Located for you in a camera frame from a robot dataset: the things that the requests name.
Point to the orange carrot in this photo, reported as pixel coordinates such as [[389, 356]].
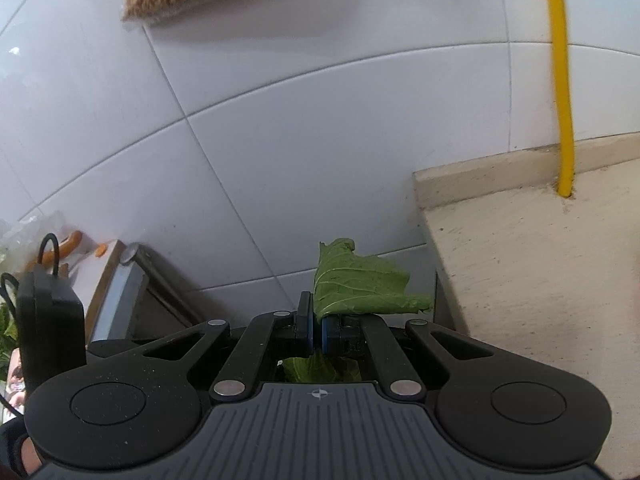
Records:
[[67, 243]]

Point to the green cabbage leaf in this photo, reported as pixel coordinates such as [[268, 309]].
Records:
[[360, 285]]

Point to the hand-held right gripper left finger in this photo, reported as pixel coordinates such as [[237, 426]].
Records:
[[306, 330]]

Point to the person's left forearm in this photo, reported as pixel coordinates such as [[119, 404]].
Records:
[[15, 447]]

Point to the yellow pipe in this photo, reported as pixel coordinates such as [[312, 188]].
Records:
[[562, 85]]

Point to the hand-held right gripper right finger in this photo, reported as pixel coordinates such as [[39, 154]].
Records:
[[326, 340]]

